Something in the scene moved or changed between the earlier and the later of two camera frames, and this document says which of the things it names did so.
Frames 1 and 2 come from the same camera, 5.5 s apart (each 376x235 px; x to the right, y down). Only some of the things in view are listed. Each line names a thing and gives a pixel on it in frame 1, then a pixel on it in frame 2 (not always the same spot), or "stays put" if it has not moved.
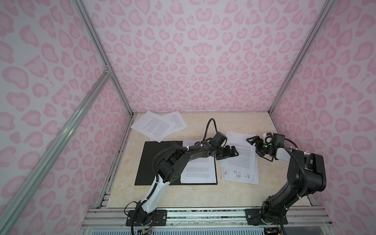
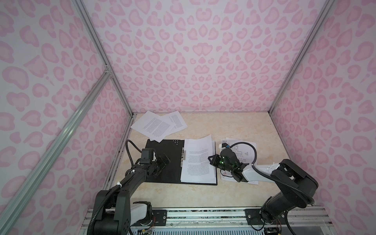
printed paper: (153, 126) stays put
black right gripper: (258, 146) -> (215, 157)
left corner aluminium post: (93, 35) stays put
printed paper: (176, 122) stays put
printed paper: (246, 150) -> (197, 168)
